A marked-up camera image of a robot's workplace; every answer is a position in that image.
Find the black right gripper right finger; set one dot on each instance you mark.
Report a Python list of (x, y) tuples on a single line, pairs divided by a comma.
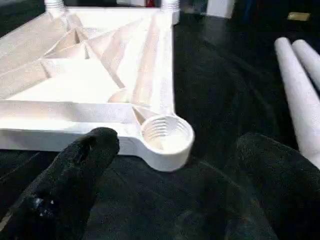
[(287, 195)]

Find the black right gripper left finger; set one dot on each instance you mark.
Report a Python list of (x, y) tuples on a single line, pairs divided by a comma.
[(65, 187)]

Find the white plastic table top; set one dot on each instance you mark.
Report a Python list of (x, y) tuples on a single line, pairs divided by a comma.
[(87, 75)]

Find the black table mat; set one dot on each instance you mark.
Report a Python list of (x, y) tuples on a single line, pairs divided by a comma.
[(225, 87)]

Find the small brown label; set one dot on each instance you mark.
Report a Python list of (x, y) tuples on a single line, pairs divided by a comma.
[(298, 16)]

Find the white cabinet with glass doors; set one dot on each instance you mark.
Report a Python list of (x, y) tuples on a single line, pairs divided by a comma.
[(217, 7)]

